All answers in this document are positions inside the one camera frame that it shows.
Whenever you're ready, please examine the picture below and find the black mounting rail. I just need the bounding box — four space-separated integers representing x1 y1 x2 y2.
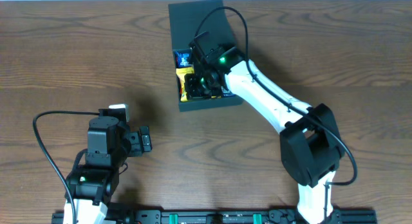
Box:
51 208 377 224

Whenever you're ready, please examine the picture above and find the dark green gift box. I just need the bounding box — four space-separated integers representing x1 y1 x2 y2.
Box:
168 0 243 112

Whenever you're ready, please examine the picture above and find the small blue barcode packet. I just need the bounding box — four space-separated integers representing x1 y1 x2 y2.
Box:
221 87 234 97

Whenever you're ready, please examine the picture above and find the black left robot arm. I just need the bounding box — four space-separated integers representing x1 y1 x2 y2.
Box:
63 116 153 223

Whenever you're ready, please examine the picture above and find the light blue snack packet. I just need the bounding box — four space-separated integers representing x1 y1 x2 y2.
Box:
174 49 193 68

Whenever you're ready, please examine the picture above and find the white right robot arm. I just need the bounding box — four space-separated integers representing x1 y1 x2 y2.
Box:
187 46 344 223

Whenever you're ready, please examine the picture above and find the yellow double snack packet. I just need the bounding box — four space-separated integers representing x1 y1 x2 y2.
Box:
176 66 223 102

